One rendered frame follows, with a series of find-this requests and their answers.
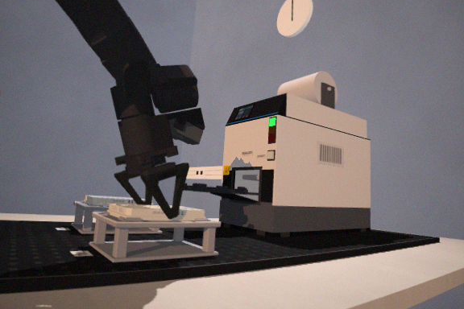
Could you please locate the white multiwell plate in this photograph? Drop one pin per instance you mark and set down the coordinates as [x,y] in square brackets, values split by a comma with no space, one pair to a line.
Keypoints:
[106,201]

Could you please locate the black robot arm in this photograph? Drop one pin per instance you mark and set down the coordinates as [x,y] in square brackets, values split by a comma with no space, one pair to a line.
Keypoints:
[123,52]

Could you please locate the white roll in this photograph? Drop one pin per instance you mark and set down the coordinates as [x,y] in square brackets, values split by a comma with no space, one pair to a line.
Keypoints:
[308,87]

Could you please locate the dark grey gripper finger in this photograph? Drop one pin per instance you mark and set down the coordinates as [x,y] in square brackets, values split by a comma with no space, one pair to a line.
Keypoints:
[123,177]
[151,181]

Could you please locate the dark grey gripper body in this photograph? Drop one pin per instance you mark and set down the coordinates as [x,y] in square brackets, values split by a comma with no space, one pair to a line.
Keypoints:
[137,146]

